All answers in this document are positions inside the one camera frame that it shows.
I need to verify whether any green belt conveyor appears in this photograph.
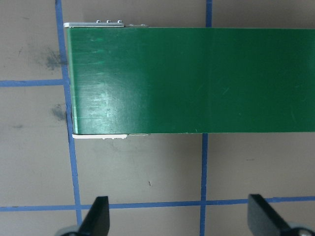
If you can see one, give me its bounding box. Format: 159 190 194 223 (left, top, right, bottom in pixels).
63 20 315 140

